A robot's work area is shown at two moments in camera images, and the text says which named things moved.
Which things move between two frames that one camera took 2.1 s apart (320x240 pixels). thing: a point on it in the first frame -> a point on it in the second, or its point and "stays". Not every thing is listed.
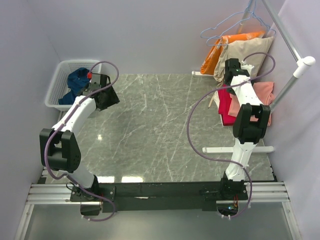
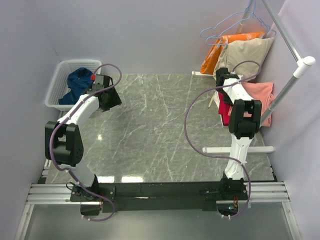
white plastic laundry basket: (59, 85) stays
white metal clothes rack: (302, 62) stays
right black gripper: (231, 91) -> (229, 101)
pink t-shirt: (264, 93) stays
